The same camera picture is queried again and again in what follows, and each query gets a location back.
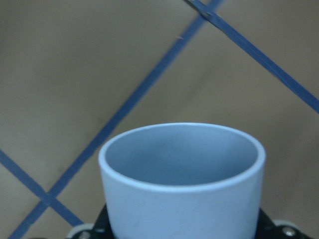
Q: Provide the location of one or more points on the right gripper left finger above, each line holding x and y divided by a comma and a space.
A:
101, 229

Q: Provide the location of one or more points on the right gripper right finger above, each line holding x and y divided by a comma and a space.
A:
267, 229

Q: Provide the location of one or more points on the light blue cup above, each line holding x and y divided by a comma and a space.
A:
182, 181

